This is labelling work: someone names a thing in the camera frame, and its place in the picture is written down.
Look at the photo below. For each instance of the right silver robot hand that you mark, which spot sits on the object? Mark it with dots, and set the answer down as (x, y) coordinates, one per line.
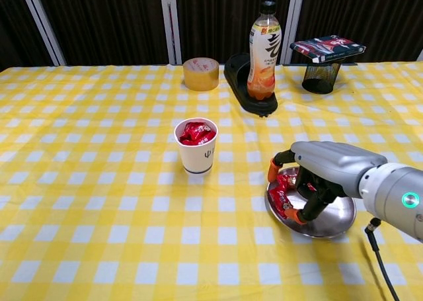
(330, 165)

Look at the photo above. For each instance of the red candy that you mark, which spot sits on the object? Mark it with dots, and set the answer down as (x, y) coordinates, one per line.
(280, 200)
(186, 132)
(287, 180)
(201, 129)
(201, 139)

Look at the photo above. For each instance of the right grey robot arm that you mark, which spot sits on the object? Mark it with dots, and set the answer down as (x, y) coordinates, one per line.
(393, 198)

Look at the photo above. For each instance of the metal bowl of red candies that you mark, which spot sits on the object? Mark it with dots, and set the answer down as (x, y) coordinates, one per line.
(333, 218)

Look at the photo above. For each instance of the white paper cup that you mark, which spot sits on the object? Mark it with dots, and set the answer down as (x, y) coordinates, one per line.
(198, 162)

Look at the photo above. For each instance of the black small bowl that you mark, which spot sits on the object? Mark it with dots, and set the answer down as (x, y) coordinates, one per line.
(320, 77)

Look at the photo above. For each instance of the black oval plastic tray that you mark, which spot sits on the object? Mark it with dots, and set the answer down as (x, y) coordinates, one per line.
(238, 82)

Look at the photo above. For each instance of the orange drink plastic bottle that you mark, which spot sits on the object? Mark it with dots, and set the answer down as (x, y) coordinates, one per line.
(264, 49)

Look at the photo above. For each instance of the brown packing tape roll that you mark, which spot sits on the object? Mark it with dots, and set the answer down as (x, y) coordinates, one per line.
(200, 79)

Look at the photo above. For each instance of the black pleated curtain panel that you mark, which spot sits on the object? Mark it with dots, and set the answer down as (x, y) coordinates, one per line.
(13, 23)
(215, 23)
(380, 16)
(105, 23)

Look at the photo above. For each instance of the yellow white checked tablecloth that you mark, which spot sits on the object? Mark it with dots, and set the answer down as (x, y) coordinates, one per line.
(99, 198)

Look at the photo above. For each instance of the white metal frame post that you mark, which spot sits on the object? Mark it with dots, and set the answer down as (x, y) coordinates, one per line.
(292, 26)
(172, 26)
(44, 26)
(420, 55)

